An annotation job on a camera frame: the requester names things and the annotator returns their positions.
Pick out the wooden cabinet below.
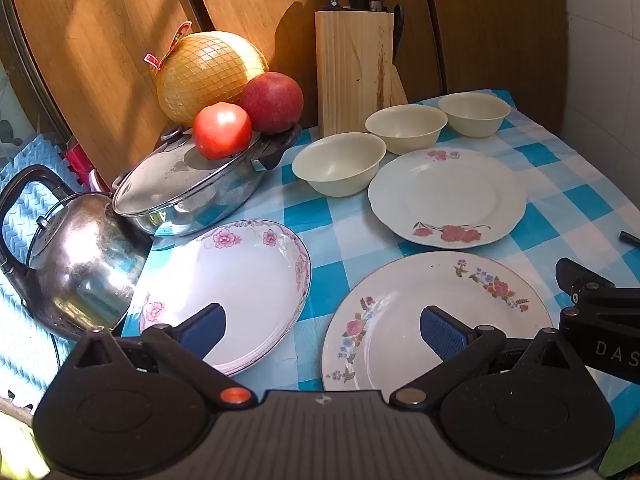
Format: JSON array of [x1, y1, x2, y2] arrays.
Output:
[[10, 0, 568, 181]]

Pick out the black handle scissors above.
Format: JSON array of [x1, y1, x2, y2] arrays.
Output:
[[392, 4, 406, 61]]

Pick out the red tomato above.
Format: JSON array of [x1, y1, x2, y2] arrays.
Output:
[[193, 102, 253, 159]]

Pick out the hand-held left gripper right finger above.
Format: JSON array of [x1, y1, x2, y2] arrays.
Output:
[[388, 305, 593, 409]]

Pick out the multicolour flower white plate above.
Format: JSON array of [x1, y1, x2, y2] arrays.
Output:
[[321, 251, 555, 392]]

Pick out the yellow pomelo in net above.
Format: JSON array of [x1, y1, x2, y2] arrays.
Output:
[[144, 21, 271, 128]]

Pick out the pink flower deep plate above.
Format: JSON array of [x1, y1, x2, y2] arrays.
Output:
[[138, 219, 312, 377]]

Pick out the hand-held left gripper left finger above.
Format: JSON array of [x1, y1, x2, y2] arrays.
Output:
[[64, 303, 258, 409]]

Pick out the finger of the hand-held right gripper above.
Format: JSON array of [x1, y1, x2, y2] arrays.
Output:
[[555, 257, 640, 312]]

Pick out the red apple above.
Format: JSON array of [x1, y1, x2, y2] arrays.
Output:
[[238, 72, 305, 134]]

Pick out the red plastic item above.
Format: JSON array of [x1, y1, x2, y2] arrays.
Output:
[[64, 142, 94, 186]]

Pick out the wooden knife block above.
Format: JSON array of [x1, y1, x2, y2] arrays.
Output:
[[314, 9, 408, 138]]

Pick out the steel kettle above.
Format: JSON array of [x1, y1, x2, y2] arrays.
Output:
[[0, 164, 153, 341]]

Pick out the cream bowl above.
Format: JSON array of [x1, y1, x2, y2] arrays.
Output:
[[438, 92, 512, 138], [365, 105, 448, 156], [292, 132, 387, 197]]

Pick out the blue checkered tablecloth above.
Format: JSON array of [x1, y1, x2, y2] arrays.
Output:
[[120, 89, 640, 441]]

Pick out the steel pot lid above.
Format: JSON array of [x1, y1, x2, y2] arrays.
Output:
[[111, 125, 291, 218]]

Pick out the steel pot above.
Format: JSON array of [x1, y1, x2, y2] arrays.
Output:
[[112, 124, 303, 238]]

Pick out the red flower white plate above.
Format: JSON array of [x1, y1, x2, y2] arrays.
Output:
[[368, 147, 527, 249]]

